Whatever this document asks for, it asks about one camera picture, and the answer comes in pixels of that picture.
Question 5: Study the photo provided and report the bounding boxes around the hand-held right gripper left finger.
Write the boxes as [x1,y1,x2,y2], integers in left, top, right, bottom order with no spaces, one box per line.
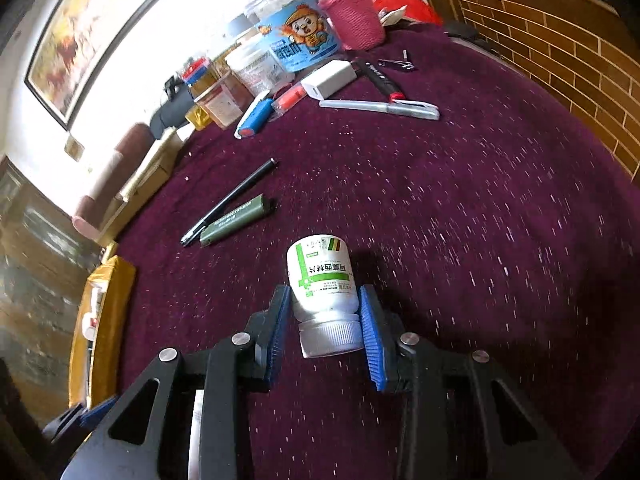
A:
[60,284,293,480]

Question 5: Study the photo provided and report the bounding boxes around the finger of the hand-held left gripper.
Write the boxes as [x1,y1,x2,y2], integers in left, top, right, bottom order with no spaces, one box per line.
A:
[42,394,121,444]

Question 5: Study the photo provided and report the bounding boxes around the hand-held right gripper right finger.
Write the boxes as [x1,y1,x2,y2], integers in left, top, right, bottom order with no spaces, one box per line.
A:
[359,284,583,480]

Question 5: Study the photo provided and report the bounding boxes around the white bottle green label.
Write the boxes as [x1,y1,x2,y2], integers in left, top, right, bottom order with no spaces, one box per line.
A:
[286,234,365,359]

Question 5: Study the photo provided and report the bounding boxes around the yellow-rimmed shallow box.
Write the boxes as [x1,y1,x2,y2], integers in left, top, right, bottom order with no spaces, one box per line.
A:
[67,255,137,409]

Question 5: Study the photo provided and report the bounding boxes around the green tube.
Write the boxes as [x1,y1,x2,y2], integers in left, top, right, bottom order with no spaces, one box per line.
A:
[199,194,275,247]

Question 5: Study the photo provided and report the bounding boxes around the slim black pen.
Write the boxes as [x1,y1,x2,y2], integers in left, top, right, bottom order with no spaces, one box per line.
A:
[181,158,278,247]

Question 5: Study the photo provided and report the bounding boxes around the dark wooden sideboard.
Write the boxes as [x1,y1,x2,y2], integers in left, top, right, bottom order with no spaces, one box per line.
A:
[0,155,103,411]

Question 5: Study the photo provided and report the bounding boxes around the brown cardboard box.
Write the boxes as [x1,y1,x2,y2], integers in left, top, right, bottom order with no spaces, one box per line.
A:
[97,127,193,247]

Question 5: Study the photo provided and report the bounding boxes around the brown armchair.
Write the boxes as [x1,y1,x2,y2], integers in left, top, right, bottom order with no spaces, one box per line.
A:
[72,124,151,241]

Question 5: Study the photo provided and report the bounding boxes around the silver pen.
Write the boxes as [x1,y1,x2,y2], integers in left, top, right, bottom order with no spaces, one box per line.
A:
[319,99,441,122]

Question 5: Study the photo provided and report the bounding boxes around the red and clear tube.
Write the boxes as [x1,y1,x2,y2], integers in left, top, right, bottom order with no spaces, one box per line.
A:
[272,85,307,113]

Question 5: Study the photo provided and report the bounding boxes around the amber jar with red lid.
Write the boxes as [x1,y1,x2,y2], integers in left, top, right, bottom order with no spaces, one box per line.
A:
[182,55,252,129]

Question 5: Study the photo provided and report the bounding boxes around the white charger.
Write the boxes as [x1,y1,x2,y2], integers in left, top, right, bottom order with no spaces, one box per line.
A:
[300,60,360,100]

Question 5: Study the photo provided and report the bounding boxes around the black pen red end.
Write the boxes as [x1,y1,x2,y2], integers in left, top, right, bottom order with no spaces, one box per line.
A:
[357,60,406,102]

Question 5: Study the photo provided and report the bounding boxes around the clear plastic jar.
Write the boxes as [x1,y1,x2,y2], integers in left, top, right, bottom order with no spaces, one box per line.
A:
[225,42,296,97]

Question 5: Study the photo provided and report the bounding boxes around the nail clipper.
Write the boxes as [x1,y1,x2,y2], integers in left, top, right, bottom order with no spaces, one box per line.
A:
[377,50,416,72]

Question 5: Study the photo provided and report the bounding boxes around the clear jar blue cartoon label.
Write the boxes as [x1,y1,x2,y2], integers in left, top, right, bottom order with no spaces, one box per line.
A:
[245,0,343,73]

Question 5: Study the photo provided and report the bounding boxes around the grey lidded container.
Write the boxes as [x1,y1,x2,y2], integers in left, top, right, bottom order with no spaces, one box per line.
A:
[227,12,259,42]

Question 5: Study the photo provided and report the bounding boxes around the pink knitted bottle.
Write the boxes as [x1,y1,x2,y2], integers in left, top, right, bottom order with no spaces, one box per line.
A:
[312,0,387,52]

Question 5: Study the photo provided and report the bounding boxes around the red packet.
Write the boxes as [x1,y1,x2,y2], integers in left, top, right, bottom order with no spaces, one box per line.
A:
[370,0,443,27]

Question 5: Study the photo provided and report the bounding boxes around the wooden brick-pattern cabinet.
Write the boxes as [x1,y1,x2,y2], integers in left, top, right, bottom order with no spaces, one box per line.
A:
[415,0,640,182]

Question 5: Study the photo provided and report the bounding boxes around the framed wall painting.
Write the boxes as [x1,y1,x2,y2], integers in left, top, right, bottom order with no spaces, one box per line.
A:
[25,0,198,131]

